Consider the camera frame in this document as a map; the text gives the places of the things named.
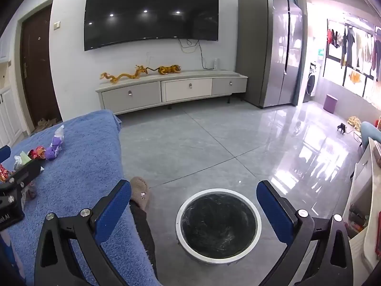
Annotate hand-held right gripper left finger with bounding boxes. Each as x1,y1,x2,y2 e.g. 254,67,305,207
34,179,133,286

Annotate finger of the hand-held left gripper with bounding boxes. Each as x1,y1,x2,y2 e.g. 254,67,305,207
0,145,11,165
0,160,41,197

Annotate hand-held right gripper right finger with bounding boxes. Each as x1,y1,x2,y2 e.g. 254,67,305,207
256,180,353,286

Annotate green paper wrapper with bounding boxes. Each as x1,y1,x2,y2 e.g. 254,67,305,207
13,152,45,173

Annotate red snack wrapper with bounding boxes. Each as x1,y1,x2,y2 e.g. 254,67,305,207
0,164,14,182
28,145,46,161

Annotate small purple wrapper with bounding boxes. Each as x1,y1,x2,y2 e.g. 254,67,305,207
25,182,38,199

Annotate purple foil wrapper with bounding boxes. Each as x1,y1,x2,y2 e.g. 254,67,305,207
45,135,64,160

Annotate white round trash bin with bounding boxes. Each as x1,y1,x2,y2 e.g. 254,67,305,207
175,188,262,265

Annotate person's left forearm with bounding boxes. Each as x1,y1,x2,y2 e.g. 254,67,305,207
0,229,27,286

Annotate brown knitted slipper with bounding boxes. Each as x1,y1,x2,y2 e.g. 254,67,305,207
130,177,152,210

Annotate white cabinet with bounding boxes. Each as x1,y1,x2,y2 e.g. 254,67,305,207
0,37,24,146

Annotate pair of beige shoes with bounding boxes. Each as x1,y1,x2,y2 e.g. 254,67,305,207
36,117,58,128

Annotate blue fluffy blanket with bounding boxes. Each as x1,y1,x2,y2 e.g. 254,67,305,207
0,110,158,286

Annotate black bin liner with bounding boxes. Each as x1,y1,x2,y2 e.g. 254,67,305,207
181,193,257,258

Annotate dark brown door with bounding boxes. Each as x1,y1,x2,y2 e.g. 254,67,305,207
20,6,63,133

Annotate white side table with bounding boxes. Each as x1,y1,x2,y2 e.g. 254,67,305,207
342,137,381,286

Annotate wide grey drawer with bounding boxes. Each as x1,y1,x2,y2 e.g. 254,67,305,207
102,82,161,109

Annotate purple stool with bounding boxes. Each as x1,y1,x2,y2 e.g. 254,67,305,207
325,94,337,114

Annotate blue chair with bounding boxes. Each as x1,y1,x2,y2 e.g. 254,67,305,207
359,121,381,146

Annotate white washing machine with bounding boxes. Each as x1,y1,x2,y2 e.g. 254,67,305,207
303,62,320,103

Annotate yellow dragon figurine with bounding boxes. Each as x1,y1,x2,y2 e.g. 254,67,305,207
100,65,158,84

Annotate narrow grey drawer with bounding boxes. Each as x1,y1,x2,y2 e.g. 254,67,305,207
212,77,247,95

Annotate white drawer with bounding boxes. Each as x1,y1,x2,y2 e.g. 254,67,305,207
165,78,212,102

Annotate white curved television stand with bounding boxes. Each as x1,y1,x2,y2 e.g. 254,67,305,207
95,70,248,115

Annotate yellow tiger figurine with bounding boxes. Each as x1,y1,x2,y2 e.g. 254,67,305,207
158,65,182,75

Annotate grey double-door refrigerator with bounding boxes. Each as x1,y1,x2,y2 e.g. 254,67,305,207
235,0,303,108

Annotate row of hanging clothes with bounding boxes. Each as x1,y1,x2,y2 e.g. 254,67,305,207
327,25,381,81

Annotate hanging television cables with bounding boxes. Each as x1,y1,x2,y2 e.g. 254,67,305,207
179,38,209,69

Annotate black wall television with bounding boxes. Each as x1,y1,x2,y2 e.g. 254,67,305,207
84,0,220,52

